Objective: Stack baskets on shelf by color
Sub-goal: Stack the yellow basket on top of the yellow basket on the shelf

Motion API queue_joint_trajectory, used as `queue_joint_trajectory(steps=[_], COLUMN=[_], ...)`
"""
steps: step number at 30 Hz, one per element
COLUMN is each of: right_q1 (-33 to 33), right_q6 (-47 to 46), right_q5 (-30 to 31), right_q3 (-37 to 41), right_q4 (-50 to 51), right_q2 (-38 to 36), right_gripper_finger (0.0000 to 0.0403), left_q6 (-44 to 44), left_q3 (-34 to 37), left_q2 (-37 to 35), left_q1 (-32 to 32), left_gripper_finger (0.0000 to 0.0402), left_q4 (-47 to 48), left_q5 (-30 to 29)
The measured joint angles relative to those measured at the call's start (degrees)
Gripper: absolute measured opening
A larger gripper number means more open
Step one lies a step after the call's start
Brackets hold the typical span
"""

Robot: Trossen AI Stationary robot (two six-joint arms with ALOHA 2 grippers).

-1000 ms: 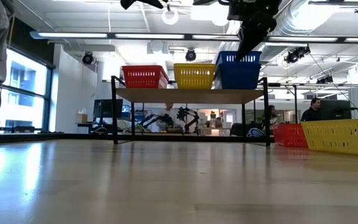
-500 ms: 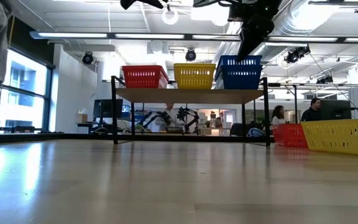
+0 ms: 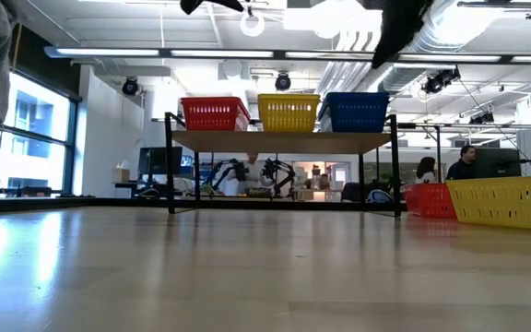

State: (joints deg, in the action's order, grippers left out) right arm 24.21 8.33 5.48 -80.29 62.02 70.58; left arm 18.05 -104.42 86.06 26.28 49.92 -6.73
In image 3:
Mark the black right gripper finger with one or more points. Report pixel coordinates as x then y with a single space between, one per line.
401 23

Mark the round black ceiling speaker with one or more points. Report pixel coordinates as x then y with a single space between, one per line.
129 86
282 81

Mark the person at monitor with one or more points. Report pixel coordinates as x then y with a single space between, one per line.
461 168

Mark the wooden shelf with black legs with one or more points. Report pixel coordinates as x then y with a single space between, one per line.
270 142

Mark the black background rig frame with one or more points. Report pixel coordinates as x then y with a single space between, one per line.
438 152

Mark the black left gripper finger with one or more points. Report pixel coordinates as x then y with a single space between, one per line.
192 4

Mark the white and blue object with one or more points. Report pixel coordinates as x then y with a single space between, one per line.
380 196

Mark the black background robot arm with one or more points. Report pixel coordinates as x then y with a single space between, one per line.
279 173
226 171

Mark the black ceiling-mounted device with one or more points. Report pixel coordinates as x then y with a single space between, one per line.
440 79
482 117

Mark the black computer monitor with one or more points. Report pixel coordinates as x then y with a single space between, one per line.
159 160
496 162

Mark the background person in white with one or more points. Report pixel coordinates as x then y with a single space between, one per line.
252 177

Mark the black office chair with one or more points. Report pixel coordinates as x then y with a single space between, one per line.
353 191

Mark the red slotted plastic basket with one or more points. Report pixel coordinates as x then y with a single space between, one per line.
429 200
215 99
215 121

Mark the small green plant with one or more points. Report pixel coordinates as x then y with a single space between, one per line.
387 177

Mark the black aluminium rig frame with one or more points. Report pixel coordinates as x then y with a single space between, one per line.
109 203

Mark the cardboard box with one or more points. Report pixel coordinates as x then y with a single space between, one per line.
120 175

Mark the seated background person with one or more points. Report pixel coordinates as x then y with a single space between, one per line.
426 171

